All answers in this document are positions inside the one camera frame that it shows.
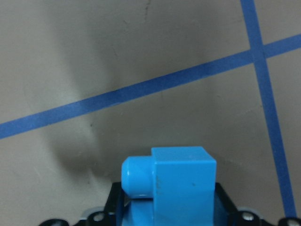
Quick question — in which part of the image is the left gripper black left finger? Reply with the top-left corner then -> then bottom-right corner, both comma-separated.
104,182 -> 125,226

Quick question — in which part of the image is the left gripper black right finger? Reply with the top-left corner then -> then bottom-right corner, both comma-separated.
214,183 -> 238,226

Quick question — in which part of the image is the blue toy block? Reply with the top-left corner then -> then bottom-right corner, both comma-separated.
121,146 -> 216,226

